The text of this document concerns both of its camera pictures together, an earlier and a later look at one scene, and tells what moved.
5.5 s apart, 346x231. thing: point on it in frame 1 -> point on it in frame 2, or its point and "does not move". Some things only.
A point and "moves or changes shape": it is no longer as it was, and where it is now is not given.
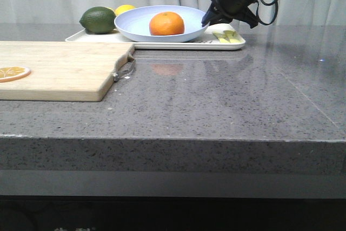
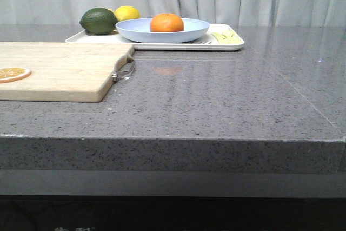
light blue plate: [134, 22] moves or changes shape
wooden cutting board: [61, 71] does not move
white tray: [208, 41] does not move
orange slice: [8, 73] does not move
